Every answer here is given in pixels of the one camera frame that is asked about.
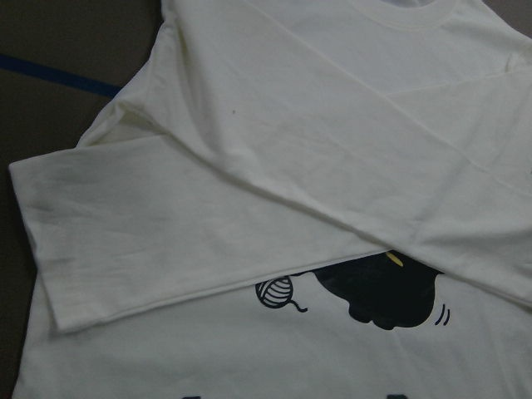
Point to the cream long-sleeve cat shirt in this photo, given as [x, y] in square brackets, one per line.
[293, 199]

